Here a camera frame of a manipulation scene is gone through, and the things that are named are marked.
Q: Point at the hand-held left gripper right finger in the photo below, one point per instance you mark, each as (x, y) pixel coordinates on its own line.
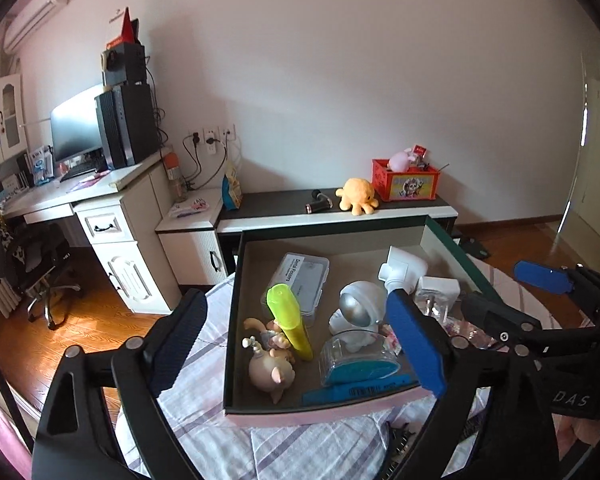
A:
(415, 342)

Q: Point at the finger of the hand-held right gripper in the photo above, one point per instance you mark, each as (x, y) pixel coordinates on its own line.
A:
(495, 317)
(542, 275)

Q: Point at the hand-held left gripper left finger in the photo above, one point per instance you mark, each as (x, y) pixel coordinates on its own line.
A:
(177, 345)

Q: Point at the white plug adapter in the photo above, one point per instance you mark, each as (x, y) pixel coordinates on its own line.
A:
(437, 290)

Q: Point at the white astronaut figure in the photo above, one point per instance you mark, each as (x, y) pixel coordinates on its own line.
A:
(355, 310)

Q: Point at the blue highlighter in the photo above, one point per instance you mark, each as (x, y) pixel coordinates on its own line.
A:
(355, 391)

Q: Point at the white travel adapter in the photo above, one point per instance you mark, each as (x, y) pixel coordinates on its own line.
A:
(402, 265)

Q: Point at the yellow highlighter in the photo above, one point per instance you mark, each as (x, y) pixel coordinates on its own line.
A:
(291, 317)

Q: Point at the pink storage box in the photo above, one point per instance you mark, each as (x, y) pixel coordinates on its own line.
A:
(280, 405)

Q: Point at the clear dental flosser box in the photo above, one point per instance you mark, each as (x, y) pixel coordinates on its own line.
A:
(307, 280)

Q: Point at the person's right hand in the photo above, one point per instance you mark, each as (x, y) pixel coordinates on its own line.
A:
(580, 435)

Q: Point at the teal item in clear case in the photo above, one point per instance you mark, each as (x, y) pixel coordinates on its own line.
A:
(357, 362)

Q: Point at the black slippers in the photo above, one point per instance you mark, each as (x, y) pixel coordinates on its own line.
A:
(472, 246)

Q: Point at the white side cabinet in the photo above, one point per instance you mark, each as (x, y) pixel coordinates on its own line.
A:
(190, 250)

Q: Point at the pink pig figurine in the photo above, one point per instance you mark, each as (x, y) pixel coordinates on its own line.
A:
(272, 367)

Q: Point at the white desk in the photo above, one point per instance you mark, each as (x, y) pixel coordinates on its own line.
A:
(135, 255)

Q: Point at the white door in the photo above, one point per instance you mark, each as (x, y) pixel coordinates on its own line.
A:
(595, 170)

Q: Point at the pink flat packet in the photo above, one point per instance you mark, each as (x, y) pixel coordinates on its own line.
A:
(191, 206)

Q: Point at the white striped tablecloth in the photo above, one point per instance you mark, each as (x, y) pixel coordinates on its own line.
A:
(290, 452)

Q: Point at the red printed crate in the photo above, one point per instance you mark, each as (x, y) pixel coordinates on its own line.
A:
(410, 185)

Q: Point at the yellow octopus plush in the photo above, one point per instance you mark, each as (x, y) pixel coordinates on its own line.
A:
(357, 195)

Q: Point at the black office chair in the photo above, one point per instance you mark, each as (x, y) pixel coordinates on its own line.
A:
(35, 270)

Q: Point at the blue snack bag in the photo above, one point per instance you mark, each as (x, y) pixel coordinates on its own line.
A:
(232, 190)

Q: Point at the bottle with orange cap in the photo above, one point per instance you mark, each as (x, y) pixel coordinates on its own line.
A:
(175, 180)

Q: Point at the black flashlight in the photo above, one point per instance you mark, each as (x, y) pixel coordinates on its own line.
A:
(320, 204)

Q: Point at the black low cabinet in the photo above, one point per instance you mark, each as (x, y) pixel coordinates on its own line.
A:
(280, 207)

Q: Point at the pink plush toy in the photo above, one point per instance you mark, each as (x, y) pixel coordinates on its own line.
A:
(401, 160)

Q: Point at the pink desk pad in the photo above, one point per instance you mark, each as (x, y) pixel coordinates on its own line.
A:
(91, 182)

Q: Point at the black keyboard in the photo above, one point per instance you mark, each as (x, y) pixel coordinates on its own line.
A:
(82, 172)

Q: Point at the black computer tower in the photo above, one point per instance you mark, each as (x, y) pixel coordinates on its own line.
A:
(130, 125)

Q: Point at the blue and white box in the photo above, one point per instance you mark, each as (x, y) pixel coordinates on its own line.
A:
(41, 165)

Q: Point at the black computer monitor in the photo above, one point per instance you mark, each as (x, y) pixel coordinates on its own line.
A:
(75, 125)

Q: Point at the black speaker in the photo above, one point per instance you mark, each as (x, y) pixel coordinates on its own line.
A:
(125, 65)

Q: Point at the white glass-door cabinet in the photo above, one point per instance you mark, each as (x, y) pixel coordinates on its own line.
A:
(2, 120)

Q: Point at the red box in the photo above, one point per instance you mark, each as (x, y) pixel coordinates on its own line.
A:
(126, 30)

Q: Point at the white air conditioner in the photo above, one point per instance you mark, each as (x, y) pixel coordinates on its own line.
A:
(37, 12)

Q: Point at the white wall sockets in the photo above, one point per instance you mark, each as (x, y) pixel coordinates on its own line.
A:
(215, 138)

